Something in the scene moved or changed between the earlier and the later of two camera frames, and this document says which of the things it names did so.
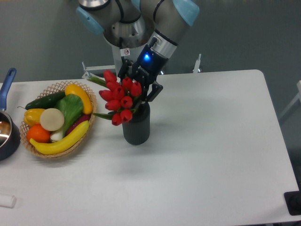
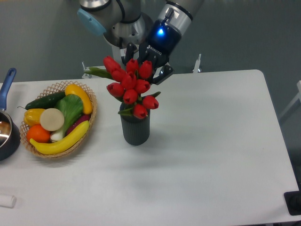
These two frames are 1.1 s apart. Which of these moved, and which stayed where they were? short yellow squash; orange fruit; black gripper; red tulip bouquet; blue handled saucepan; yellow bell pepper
Moved: black gripper; red tulip bouquet
Stayed: blue handled saucepan; short yellow squash; orange fruit; yellow bell pepper
